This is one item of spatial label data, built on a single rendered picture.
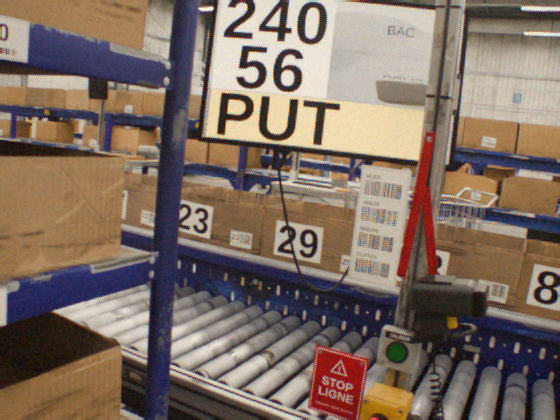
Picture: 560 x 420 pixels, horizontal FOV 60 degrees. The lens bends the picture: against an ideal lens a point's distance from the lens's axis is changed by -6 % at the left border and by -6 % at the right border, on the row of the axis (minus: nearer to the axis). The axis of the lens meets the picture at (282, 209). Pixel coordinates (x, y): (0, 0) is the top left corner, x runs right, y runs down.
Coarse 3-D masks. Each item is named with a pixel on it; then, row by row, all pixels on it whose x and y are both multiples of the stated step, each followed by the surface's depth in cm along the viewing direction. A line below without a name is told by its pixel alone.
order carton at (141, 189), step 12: (132, 180) 219; (144, 180) 224; (156, 180) 221; (132, 192) 189; (144, 192) 187; (156, 192) 184; (132, 204) 190; (144, 204) 187; (132, 216) 191; (144, 228) 188
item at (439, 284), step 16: (416, 288) 78; (432, 288) 77; (448, 288) 76; (464, 288) 75; (480, 288) 75; (416, 304) 78; (432, 304) 76; (448, 304) 75; (464, 304) 74; (480, 304) 73; (432, 320) 78; (448, 320) 78; (416, 336) 79; (432, 336) 78
